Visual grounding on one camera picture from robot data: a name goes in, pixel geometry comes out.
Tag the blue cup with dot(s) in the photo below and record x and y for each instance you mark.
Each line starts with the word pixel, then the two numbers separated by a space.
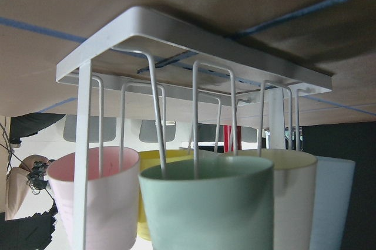
pixel 334 181

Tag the white wire cup rack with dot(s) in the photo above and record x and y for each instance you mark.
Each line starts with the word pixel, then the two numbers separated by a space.
pixel 170 46

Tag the red cylinder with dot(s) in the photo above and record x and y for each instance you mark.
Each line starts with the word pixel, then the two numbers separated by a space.
pixel 227 137

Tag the green cup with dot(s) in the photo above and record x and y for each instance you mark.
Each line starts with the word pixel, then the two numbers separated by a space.
pixel 227 203

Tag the yellow cup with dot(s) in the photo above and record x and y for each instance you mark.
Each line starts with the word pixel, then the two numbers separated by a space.
pixel 149 159

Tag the pink cup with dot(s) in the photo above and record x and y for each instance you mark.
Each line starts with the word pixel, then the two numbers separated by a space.
pixel 112 197

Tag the beige cup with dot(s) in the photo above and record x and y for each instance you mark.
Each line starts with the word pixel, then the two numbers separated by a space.
pixel 294 195

